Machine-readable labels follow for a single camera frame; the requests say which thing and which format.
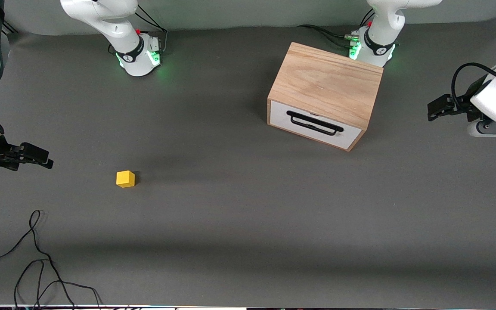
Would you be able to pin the yellow cube block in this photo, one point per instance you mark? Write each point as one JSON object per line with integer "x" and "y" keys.
{"x": 125, "y": 179}

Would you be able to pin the light wooden drawer cabinet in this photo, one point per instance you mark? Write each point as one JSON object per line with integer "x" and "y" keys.
{"x": 330, "y": 77}

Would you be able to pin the grey metal frame rail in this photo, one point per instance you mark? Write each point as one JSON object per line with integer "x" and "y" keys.
{"x": 10, "y": 28}

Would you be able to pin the dark grey table mat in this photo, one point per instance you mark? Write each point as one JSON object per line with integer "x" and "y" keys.
{"x": 230, "y": 215}

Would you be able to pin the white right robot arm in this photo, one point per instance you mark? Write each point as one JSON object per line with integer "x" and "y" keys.
{"x": 127, "y": 43}

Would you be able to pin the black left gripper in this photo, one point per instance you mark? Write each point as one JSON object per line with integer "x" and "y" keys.
{"x": 464, "y": 109}

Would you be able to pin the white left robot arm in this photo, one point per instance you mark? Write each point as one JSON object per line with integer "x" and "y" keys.
{"x": 381, "y": 26}

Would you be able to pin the white-fronted wooden drawer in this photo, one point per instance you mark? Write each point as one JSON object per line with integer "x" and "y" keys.
{"x": 282, "y": 117}

